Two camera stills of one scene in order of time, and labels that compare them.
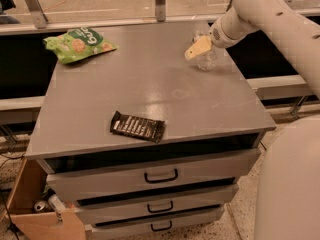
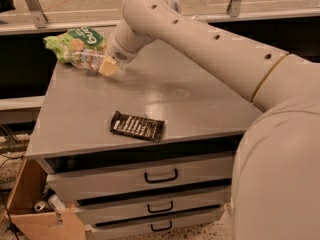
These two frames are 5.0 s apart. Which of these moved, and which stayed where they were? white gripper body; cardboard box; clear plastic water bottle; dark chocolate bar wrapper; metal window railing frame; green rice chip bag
Moved: clear plastic water bottle; white gripper body
Stayed: dark chocolate bar wrapper; green rice chip bag; cardboard box; metal window railing frame
